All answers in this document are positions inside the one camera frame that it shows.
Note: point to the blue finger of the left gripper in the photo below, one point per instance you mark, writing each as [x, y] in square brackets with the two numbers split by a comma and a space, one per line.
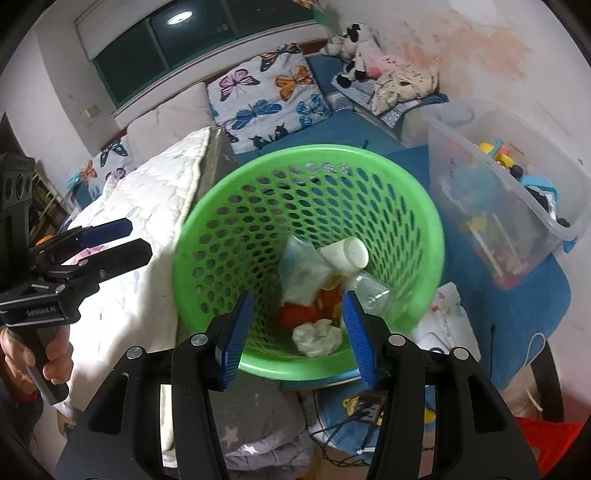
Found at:
[85, 276]
[71, 242]

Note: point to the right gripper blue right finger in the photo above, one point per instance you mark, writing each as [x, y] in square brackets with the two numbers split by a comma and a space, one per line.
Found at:
[363, 330]

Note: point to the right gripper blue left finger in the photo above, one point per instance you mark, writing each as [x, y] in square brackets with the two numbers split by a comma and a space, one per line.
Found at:
[231, 340]

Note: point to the clear plastic cup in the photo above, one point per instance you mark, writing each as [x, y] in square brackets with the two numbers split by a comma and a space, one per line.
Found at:
[374, 296]

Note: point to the white paper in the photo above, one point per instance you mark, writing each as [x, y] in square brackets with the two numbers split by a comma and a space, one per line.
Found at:
[318, 339]

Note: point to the red foam fruit net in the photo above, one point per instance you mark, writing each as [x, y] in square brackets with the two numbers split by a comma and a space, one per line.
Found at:
[327, 305]

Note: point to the white paper cup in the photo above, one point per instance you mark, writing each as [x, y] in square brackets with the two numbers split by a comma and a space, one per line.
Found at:
[347, 257]

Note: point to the left butterfly pillow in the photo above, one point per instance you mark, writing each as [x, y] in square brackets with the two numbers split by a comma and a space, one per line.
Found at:
[115, 160]

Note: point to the butterfly pillow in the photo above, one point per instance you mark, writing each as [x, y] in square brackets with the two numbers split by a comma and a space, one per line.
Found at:
[267, 98]
[115, 160]

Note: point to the green plastic basket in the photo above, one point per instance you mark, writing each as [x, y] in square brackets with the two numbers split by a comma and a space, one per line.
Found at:
[266, 229]

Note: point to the grey pillow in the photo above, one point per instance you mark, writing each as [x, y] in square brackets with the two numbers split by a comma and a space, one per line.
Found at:
[169, 123]

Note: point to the clear plastic storage box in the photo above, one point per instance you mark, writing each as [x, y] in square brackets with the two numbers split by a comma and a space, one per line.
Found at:
[514, 195]

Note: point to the right butterfly pillow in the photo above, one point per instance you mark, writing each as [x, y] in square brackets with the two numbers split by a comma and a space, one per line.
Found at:
[267, 98]

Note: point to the spotted cloth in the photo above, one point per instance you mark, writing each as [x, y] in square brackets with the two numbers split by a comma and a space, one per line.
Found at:
[402, 84]

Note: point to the dark window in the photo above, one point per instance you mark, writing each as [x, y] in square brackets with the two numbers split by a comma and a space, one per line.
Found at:
[180, 31]

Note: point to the pink plush toy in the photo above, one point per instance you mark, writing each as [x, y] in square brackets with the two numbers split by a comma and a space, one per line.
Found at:
[377, 65]

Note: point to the cow plush toy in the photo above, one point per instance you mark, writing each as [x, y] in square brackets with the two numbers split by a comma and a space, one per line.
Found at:
[358, 50]

